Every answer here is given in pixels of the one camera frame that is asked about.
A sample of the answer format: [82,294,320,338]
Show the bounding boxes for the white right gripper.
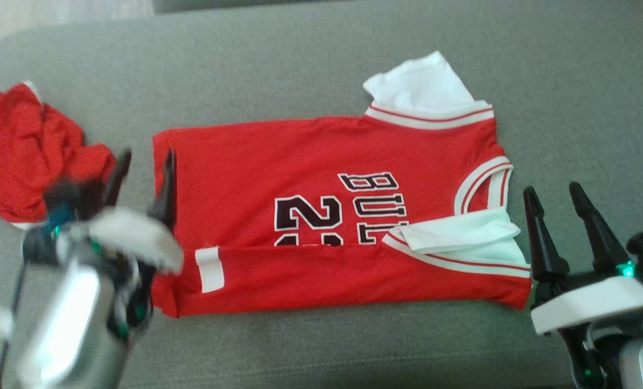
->
[523,182,643,336]

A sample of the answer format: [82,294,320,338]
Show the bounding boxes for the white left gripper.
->
[57,149,185,276]

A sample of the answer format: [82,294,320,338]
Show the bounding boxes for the red shorts with white stripe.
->
[0,81,118,229]

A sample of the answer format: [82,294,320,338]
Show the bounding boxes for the red basketball jersey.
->
[151,51,533,319]

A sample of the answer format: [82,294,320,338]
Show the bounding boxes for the large grey sofa seat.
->
[0,0,643,389]

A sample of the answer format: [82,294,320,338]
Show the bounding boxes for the blue left camera cable plug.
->
[45,215,72,239]

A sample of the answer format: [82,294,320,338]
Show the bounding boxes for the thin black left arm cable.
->
[0,259,30,389]

